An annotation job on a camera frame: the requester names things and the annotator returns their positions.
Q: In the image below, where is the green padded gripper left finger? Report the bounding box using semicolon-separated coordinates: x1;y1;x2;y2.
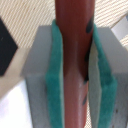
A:
22;21;65;128

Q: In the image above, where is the green padded gripper right finger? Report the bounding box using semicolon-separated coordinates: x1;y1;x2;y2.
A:
89;27;128;128

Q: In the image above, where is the grilled brown sausage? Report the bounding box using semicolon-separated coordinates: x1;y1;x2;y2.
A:
55;0;95;128

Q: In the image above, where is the beige woven placemat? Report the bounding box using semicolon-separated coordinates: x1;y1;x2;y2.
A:
0;0;128;111

